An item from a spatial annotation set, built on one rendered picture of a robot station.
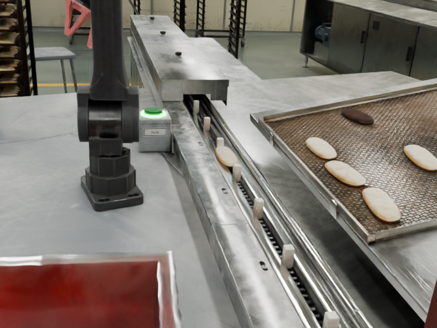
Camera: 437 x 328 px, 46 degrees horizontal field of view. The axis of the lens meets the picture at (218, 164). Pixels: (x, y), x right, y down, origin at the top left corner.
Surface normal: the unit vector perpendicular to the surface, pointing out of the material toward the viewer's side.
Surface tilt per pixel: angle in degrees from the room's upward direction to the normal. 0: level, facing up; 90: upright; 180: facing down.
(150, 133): 90
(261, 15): 90
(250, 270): 0
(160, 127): 90
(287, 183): 0
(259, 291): 0
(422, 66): 90
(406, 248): 10
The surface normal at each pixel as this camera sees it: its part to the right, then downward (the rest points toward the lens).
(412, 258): -0.12, -0.90
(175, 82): 0.22, 0.40
